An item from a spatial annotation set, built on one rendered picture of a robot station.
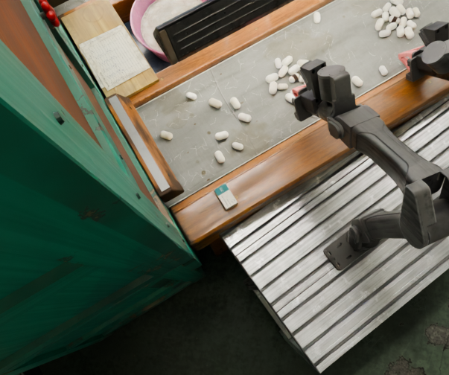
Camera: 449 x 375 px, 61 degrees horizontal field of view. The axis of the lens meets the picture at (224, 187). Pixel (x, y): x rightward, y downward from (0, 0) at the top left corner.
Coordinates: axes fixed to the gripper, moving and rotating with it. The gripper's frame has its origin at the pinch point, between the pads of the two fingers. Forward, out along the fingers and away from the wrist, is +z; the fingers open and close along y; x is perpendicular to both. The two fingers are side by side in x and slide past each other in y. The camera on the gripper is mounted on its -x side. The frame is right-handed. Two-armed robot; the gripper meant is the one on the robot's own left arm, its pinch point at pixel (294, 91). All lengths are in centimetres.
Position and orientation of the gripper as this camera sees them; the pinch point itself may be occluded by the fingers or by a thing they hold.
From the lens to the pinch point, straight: 104.3
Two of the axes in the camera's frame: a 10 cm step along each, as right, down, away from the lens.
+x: 3.5, 7.3, 5.9
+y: -8.6, 5.0, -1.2
